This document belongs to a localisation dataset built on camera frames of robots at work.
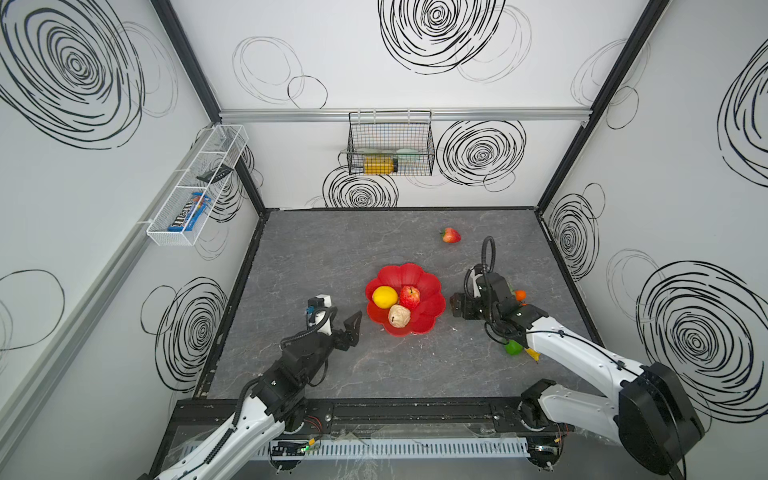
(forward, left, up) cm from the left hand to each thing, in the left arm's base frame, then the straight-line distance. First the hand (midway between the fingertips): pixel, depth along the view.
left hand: (351, 312), depth 78 cm
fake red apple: (+9, -16, -8) cm, 20 cm away
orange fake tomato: (+13, -51, -11) cm, 54 cm away
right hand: (+8, -31, -5) cm, 33 cm away
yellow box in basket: (+39, -6, +18) cm, 43 cm away
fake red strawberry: (+36, -31, -11) cm, 49 cm away
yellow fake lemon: (+10, -8, -9) cm, 16 cm away
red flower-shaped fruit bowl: (+5, -20, -13) cm, 25 cm away
